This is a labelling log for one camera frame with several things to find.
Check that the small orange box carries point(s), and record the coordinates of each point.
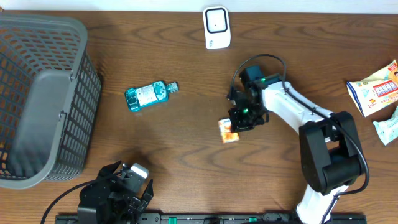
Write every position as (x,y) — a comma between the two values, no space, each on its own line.
(225,131)

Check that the grey plastic basket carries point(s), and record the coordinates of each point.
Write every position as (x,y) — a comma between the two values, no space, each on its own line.
(50,93)

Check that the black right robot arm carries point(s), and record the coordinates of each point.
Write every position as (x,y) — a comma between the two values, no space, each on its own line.
(330,151)

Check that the teal mouthwash bottle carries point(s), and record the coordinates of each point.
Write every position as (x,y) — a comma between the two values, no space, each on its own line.
(157,92)

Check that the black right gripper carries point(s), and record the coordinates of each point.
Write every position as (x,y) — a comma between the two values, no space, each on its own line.
(237,125)

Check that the teal wet wipes pack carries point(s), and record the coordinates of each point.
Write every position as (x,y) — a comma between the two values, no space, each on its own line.
(387,130)

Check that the white barcode scanner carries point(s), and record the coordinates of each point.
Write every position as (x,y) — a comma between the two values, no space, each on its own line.
(217,28)

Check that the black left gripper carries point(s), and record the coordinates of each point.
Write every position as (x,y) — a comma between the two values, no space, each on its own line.
(139,203)

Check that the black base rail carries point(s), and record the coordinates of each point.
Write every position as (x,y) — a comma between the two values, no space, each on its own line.
(155,218)

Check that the orange snack bag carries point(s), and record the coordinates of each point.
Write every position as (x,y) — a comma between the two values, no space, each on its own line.
(375,92)

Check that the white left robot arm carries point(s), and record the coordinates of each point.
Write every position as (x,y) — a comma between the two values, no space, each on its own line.
(88,208)

